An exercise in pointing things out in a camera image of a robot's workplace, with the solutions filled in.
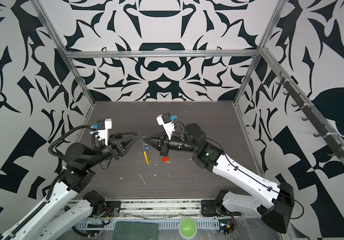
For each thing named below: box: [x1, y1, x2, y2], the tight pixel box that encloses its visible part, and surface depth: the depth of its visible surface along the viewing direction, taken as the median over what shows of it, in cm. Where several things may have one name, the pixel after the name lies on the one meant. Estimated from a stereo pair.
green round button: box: [178, 216, 197, 240], surface depth 70 cm
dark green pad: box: [112, 221, 159, 240], surface depth 70 cm
